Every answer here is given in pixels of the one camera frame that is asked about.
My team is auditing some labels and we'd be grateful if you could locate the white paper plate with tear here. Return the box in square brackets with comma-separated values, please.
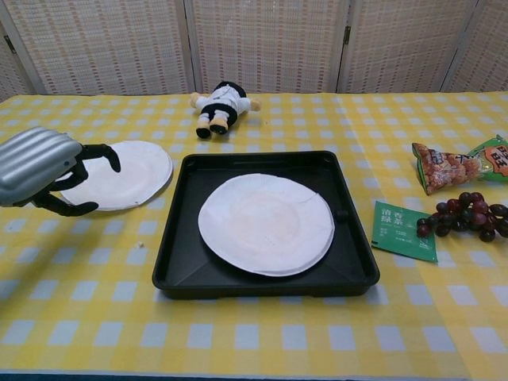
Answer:
[198, 173, 334, 278]

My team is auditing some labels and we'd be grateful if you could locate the black square plastic tray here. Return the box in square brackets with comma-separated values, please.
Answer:
[152, 149, 381, 301]

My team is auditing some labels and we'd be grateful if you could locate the orange green snack bag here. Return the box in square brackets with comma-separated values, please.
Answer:
[411, 134, 508, 196]

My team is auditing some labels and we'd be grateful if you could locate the yellow white checkered tablecloth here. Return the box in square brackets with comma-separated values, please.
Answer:
[0, 93, 479, 381]
[337, 90, 508, 381]

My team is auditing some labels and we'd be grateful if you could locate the woven bamboo folding screen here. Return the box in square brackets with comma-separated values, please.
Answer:
[0, 0, 508, 97]

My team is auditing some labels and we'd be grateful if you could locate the green tea packet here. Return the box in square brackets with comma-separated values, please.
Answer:
[371, 200, 440, 264]

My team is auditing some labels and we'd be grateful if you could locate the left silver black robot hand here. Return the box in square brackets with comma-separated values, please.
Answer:
[0, 126, 121, 217]

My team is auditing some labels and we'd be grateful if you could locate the dark red grape bunch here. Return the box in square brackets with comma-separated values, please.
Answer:
[416, 191, 508, 243]

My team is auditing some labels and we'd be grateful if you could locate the plush doll white black outfit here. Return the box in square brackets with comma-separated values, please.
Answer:
[189, 80, 263, 139]

